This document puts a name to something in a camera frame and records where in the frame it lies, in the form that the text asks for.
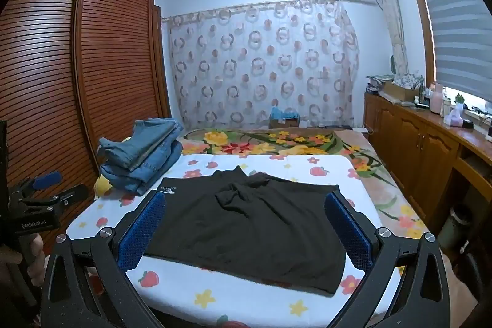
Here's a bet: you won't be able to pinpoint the stack of folded cloths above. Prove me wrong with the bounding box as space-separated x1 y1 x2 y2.
365 74 395 95

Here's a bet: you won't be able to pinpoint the grey trash bin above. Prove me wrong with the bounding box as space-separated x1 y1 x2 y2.
438 204 474 250

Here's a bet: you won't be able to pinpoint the grey striped window blind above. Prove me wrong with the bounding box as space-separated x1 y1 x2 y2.
412 0 492 99

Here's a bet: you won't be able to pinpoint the light blue folded jeans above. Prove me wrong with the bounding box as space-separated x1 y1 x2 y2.
98 117 184 169

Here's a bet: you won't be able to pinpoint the floral blanket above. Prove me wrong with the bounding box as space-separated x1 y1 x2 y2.
181 127 431 241

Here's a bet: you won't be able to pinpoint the pink tissue box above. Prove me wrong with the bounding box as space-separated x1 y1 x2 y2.
444 109 466 127

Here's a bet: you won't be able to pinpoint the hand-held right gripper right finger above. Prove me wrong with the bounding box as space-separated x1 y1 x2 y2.
324 192 452 328

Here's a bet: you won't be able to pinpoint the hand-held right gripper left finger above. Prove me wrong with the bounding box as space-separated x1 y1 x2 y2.
40 192 168 328

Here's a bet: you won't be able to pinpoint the circle patterned sheer curtain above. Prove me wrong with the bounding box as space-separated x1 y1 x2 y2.
163 0 361 131

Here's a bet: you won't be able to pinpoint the white strawberry printed sheet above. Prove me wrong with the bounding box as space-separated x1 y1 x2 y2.
65 153 404 328

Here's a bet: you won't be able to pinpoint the floral patterned cloth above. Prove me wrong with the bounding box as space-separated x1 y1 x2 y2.
396 73 426 87

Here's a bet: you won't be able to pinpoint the yellow plush toy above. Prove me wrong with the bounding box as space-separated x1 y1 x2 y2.
94 174 114 199

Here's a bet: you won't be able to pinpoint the person's left hand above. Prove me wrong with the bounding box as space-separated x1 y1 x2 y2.
26 234 45 288

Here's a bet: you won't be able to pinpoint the wooden low cabinet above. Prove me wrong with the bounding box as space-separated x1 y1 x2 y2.
363 92 492 236

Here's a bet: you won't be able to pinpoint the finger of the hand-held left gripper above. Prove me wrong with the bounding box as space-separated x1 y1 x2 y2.
10 170 64 200
15 184 89 214

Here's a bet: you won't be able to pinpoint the beige side curtain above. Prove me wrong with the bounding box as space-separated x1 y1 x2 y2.
368 0 410 77

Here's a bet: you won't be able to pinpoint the wooden slatted wardrobe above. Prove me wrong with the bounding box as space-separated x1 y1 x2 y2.
0 0 172 263

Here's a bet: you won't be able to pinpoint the pink bottle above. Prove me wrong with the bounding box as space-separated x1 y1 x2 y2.
430 83 445 114

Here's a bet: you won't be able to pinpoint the black pants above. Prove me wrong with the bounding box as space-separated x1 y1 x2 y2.
144 165 347 298

